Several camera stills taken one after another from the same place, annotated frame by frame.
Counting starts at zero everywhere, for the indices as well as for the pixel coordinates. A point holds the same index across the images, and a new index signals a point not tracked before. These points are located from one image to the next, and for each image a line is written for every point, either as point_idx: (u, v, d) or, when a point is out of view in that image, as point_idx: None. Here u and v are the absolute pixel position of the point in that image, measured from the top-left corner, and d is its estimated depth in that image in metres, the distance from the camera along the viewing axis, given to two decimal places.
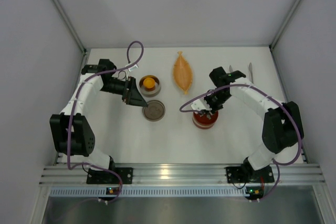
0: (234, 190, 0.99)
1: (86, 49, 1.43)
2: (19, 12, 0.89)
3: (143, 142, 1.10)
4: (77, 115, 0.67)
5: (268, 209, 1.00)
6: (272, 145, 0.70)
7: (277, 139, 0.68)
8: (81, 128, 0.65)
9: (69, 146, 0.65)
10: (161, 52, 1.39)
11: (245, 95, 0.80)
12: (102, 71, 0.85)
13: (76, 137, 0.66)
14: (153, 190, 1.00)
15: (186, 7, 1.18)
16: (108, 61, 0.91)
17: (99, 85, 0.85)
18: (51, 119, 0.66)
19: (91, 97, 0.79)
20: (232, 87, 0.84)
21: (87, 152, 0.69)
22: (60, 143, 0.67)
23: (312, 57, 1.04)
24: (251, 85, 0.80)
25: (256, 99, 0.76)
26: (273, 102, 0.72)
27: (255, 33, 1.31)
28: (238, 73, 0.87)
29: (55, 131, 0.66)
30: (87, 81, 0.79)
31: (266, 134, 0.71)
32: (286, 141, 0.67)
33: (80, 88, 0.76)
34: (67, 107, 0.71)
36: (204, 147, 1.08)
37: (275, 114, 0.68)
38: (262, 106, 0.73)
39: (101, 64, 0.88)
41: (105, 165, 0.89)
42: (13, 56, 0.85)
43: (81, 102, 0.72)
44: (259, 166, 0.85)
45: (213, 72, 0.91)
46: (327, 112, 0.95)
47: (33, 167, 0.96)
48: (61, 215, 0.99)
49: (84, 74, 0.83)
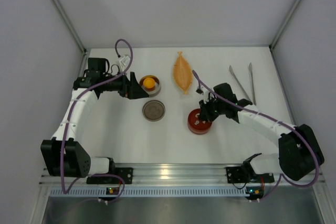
0: (235, 190, 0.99)
1: (86, 49, 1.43)
2: (19, 12, 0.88)
3: (143, 144, 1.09)
4: (70, 141, 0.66)
5: (268, 209, 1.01)
6: (292, 172, 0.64)
7: (296, 165, 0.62)
8: (74, 154, 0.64)
9: (62, 172, 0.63)
10: (161, 52, 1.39)
11: (254, 123, 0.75)
12: (93, 81, 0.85)
13: (70, 162, 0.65)
14: (153, 190, 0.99)
15: (186, 7, 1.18)
16: (98, 61, 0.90)
17: (93, 99, 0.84)
18: (43, 145, 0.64)
19: (85, 115, 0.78)
20: (241, 116, 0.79)
21: (82, 175, 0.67)
22: (53, 168, 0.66)
23: (312, 58, 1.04)
24: (260, 112, 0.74)
25: (266, 125, 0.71)
26: (286, 127, 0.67)
27: (255, 33, 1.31)
28: (244, 100, 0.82)
29: (48, 157, 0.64)
30: (80, 98, 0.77)
31: (283, 160, 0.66)
32: (306, 167, 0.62)
33: (73, 107, 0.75)
34: (60, 129, 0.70)
36: (204, 148, 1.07)
37: (290, 139, 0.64)
38: (274, 132, 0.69)
39: (93, 74, 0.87)
41: (105, 166, 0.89)
42: (13, 56, 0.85)
43: (73, 124, 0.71)
44: (261, 171, 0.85)
45: (220, 87, 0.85)
46: (327, 112, 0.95)
47: (33, 168, 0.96)
48: (61, 215, 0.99)
49: (76, 88, 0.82)
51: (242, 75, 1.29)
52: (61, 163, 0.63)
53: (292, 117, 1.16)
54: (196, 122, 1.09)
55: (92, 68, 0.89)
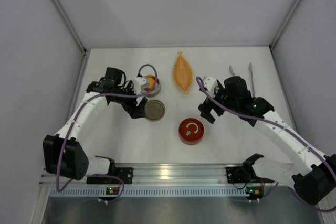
0: (234, 190, 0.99)
1: (86, 49, 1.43)
2: (19, 12, 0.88)
3: (144, 145, 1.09)
4: (70, 140, 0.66)
5: (268, 209, 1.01)
6: (306, 198, 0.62)
7: (318, 195, 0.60)
8: (73, 155, 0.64)
9: (59, 170, 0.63)
10: (161, 52, 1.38)
11: (277, 138, 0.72)
12: (108, 89, 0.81)
13: (67, 162, 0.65)
14: (153, 190, 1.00)
15: (186, 7, 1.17)
16: (115, 71, 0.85)
17: (103, 105, 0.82)
18: (45, 140, 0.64)
19: (92, 118, 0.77)
20: (260, 124, 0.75)
21: (77, 177, 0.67)
22: (50, 164, 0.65)
23: (312, 58, 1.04)
24: (287, 127, 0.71)
25: (294, 148, 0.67)
26: (316, 156, 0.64)
27: (255, 33, 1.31)
28: (264, 102, 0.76)
29: (48, 153, 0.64)
30: (90, 100, 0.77)
31: (300, 185, 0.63)
32: (323, 195, 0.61)
33: (81, 109, 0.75)
34: (64, 127, 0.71)
36: (204, 148, 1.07)
37: (321, 172, 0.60)
38: (302, 159, 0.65)
39: (108, 82, 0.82)
41: (105, 166, 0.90)
42: (12, 56, 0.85)
43: (78, 125, 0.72)
44: (263, 174, 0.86)
45: (234, 85, 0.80)
46: (327, 112, 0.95)
47: (33, 168, 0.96)
48: (60, 215, 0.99)
49: (89, 92, 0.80)
51: (242, 75, 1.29)
52: (59, 162, 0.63)
53: (292, 117, 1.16)
54: (187, 132, 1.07)
55: (108, 76, 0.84)
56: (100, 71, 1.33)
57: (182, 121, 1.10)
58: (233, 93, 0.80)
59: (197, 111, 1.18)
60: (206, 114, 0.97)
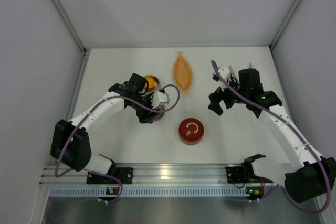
0: (235, 190, 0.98)
1: (86, 49, 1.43)
2: (19, 12, 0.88)
3: (144, 145, 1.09)
4: (80, 129, 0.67)
5: (268, 210, 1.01)
6: (294, 194, 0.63)
7: (305, 193, 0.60)
8: (79, 144, 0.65)
9: (61, 156, 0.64)
10: (161, 52, 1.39)
11: (278, 131, 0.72)
12: (128, 95, 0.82)
13: (72, 150, 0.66)
14: (153, 190, 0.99)
15: (186, 7, 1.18)
16: (140, 78, 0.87)
17: (120, 107, 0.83)
18: (59, 124, 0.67)
19: (105, 116, 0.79)
20: (264, 116, 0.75)
21: (76, 168, 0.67)
22: (55, 148, 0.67)
23: (312, 57, 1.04)
24: (289, 122, 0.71)
25: (291, 143, 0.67)
26: (312, 153, 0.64)
27: (255, 32, 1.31)
28: (273, 95, 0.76)
29: (56, 137, 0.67)
30: (109, 99, 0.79)
31: (291, 182, 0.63)
32: (312, 195, 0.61)
33: (99, 104, 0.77)
34: (79, 116, 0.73)
36: (204, 148, 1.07)
37: (311, 169, 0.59)
38: (297, 155, 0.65)
39: (130, 86, 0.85)
41: (105, 166, 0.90)
42: (12, 56, 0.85)
43: (92, 118, 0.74)
44: (261, 173, 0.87)
45: (247, 75, 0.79)
46: (327, 112, 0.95)
47: (33, 167, 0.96)
48: (60, 215, 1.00)
49: (111, 91, 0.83)
51: None
52: (64, 147, 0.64)
53: (292, 117, 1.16)
54: (187, 132, 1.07)
55: (132, 82, 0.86)
56: (100, 71, 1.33)
57: (182, 121, 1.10)
58: (245, 83, 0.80)
59: (197, 111, 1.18)
60: (216, 106, 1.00)
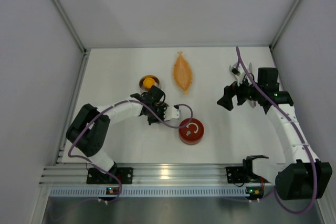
0: (235, 190, 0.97)
1: (86, 49, 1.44)
2: (19, 12, 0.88)
3: (144, 145, 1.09)
4: (103, 115, 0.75)
5: (267, 210, 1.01)
6: (281, 191, 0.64)
7: (291, 192, 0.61)
8: (98, 130, 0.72)
9: (78, 138, 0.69)
10: (161, 52, 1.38)
11: (280, 128, 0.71)
12: (146, 104, 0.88)
13: (88, 135, 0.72)
14: (153, 190, 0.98)
15: (186, 7, 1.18)
16: (158, 90, 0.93)
17: (136, 113, 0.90)
18: (84, 107, 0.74)
19: (124, 115, 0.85)
20: (272, 112, 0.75)
21: (88, 153, 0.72)
22: (72, 130, 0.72)
23: (312, 58, 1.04)
24: (293, 121, 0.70)
25: (290, 140, 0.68)
26: (308, 155, 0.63)
27: (255, 32, 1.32)
28: (287, 96, 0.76)
29: (79, 118, 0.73)
30: (132, 102, 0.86)
31: (280, 176, 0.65)
32: (298, 195, 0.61)
33: (123, 102, 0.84)
34: (103, 107, 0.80)
36: (205, 148, 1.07)
37: (302, 168, 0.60)
38: (293, 152, 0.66)
39: (149, 97, 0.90)
41: (108, 162, 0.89)
42: (12, 57, 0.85)
43: (114, 110, 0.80)
44: (258, 172, 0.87)
45: (266, 72, 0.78)
46: (327, 112, 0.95)
47: (33, 167, 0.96)
48: (61, 215, 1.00)
49: (132, 96, 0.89)
51: None
52: (83, 131, 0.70)
53: None
54: (187, 132, 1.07)
55: (150, 93, 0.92)
56: (100, 71, 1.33)
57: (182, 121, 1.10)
58: (262, 80, 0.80)
59: (198, 111, 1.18)
60: (228, 101, 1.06)
